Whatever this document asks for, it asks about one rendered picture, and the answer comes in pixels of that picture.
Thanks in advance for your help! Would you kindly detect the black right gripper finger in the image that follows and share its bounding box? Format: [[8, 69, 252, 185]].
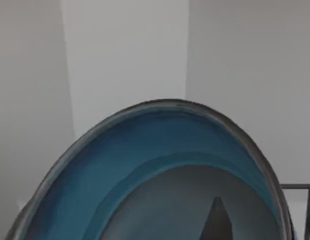
[[199, 196, 234, 240]]

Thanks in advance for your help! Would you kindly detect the blue and grey bowl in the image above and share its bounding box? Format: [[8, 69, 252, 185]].
[[4, 98, 299, 240]]

